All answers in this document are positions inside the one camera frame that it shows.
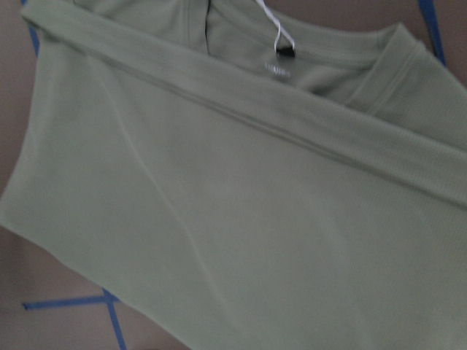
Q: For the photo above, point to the olive green long-sleeve shirt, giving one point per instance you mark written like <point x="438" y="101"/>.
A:
<point x="233" y="182"/>

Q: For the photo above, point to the white neck hang tag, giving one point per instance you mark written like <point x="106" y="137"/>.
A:
<point x="284" y="43"/>

